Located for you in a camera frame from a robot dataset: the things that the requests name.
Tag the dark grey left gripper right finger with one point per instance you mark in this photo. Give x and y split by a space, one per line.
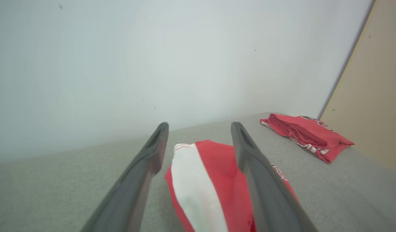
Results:
272 199

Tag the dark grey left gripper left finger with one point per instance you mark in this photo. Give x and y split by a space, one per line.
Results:
133 193

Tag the red and white jersey shorts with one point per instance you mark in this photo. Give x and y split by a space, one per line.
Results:
226 180

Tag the red and white jersey shirt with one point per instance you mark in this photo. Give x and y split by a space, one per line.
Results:
307 135

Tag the beige board panel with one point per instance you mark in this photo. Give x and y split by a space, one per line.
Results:
371 96

